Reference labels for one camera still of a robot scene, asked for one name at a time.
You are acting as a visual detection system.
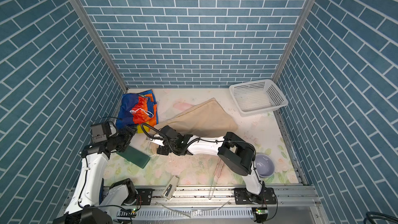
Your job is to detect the rainbow striped shorts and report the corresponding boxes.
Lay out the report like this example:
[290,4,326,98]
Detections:
[116,90,159,129]

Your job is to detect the lavender bowl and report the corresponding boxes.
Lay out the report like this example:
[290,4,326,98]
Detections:
[255,154,275,178]

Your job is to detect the white plastic laundry basket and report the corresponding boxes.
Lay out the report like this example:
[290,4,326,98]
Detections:
[229,79,289,117]

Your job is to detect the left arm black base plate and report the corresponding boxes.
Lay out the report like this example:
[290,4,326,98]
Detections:
[136,188,154,206]

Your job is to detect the beige shorts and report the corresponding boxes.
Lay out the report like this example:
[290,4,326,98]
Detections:
[155,98,238,138]

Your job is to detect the dark green rectangular block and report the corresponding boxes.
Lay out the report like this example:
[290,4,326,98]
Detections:
[117,146,150,169]

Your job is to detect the black cable bundle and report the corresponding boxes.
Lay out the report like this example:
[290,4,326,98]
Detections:
[363,211,398,224]

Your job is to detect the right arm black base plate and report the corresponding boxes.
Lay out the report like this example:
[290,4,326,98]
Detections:
[234,187,277,205]

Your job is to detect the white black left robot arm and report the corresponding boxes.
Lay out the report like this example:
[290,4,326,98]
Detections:
[53,122,138,224]

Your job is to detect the aluminium front rail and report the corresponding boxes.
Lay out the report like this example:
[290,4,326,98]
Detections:
[70,185,321,207]

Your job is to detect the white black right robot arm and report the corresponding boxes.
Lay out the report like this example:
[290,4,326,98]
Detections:
[150,125,263,195]

